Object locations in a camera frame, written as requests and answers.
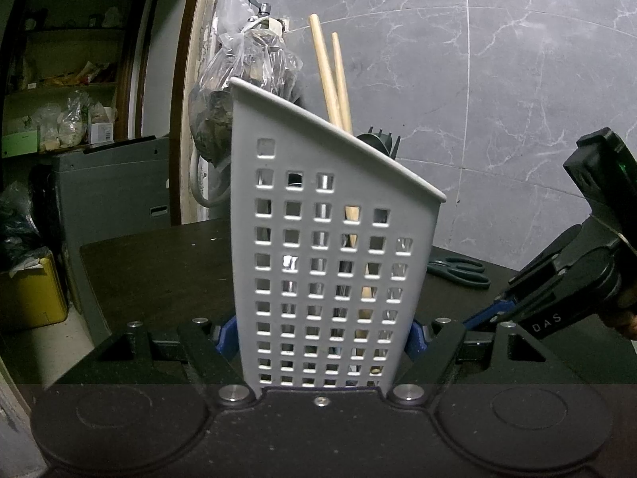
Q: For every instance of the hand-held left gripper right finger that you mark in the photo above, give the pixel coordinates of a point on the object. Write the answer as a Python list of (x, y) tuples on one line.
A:
[(419, 341)]

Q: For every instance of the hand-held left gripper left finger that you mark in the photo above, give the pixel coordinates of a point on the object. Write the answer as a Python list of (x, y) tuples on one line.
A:
[(227, 333)]

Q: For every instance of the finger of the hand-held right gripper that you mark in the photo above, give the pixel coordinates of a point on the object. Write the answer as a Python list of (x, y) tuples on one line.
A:
[(537, 271), (490, 316)]

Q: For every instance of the white perforated utensil basket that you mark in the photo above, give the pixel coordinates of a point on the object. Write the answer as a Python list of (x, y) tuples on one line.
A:
[(308, 154)]

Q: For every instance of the wooden chopstick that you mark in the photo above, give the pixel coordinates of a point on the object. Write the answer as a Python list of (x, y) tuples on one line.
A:
[(342, 84), (323, 69)]

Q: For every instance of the person's right hand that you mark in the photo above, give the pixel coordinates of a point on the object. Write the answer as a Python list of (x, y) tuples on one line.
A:
[(624, 321)]

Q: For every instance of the grey appliance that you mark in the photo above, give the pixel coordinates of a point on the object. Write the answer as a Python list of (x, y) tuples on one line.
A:
[(114, 194)]

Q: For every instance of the yellow bin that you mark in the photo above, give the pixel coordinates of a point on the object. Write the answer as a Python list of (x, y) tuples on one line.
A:
[(35, 294)]

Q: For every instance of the clear plastic bag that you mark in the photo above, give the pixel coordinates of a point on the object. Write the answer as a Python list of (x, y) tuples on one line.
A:
[(219, 114)]

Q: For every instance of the small white box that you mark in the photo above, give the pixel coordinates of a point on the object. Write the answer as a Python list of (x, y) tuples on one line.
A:
[(102, 133)]

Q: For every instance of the black garbage bag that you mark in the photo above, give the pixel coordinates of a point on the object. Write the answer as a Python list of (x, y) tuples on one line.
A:
[(15, 229)]

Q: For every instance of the clear bags of food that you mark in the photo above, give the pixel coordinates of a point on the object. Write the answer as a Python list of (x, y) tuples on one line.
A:
[(69, 119)]

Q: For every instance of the green box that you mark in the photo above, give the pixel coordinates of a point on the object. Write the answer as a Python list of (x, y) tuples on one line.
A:
[(20, 142)]

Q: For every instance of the dark wooden shelf cabinet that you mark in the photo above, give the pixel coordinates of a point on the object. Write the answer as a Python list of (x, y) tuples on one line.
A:
[(64, 87)]

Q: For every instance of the cream door frame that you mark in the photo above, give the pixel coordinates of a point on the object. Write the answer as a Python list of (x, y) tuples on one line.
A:
[(191, 84)]

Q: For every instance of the metal wall faucet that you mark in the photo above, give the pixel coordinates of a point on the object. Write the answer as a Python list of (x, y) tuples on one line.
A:
[(273, 25)]

